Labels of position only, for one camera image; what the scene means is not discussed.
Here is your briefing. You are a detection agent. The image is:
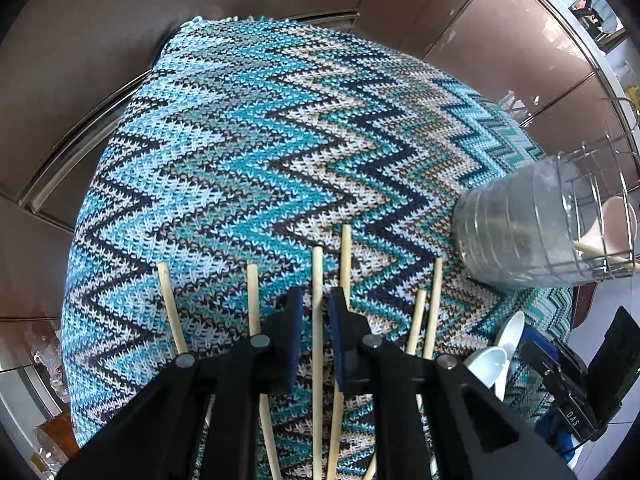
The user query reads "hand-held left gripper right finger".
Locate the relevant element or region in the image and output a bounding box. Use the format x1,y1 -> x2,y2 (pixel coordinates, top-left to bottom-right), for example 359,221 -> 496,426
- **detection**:
327,287 -> 576,480

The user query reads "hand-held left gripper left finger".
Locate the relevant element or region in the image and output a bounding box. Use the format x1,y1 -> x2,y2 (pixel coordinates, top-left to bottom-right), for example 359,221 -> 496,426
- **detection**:
60,287 -> 306,480

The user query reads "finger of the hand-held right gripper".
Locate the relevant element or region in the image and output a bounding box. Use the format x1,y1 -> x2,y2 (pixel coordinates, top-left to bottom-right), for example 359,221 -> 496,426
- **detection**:
519,341 -> 592,402

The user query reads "wooden chopstick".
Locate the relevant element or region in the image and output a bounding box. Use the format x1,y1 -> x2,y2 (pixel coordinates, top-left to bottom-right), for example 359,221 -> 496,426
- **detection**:
156,261 -> 215,427
574,241 -> 640,267
327,225 -> 353,480
311,246 -> 325,480
246,263 -> 282,480
422,257 -> 444,360
362,289 -> 427,480

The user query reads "white ceramic spoon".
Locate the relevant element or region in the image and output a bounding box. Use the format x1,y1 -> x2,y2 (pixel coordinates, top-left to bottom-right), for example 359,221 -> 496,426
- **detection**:
462,345 -> 512,391
492,310 -> 527,403

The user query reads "blue cloth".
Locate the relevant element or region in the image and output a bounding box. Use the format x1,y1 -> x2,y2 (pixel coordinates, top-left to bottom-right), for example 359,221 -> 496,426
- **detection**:
534,404 -> 572,457

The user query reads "clear plastic container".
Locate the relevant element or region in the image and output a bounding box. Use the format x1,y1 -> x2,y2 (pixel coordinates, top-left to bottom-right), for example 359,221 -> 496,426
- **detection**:
451,154 -> 608,291

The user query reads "pale pink spoon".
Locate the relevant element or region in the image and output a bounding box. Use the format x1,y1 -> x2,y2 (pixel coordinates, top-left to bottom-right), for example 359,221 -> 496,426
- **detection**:
582,195 -> 640,261

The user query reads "blue zigzag knitted mat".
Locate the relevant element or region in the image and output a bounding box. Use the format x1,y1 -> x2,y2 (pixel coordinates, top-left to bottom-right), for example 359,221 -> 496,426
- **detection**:
60,14 -> 576,480

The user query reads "light blue towel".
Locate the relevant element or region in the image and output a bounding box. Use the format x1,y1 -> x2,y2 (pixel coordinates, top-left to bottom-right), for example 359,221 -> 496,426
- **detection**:
595,0 -> 623,36

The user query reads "brown kitchen cabinet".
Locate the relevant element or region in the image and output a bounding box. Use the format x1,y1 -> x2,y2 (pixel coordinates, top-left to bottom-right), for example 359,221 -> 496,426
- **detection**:
0,0 -> 631,461

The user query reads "metal wire utensil rack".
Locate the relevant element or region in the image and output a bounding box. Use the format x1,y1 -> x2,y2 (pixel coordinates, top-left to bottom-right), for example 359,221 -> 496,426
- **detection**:
555,95 -> 640,281

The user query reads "metal cabinet handle rail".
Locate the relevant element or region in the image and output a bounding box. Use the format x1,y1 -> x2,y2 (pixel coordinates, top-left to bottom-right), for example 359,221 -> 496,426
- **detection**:
295,9 -> 362,29
19,67 -> 156,216

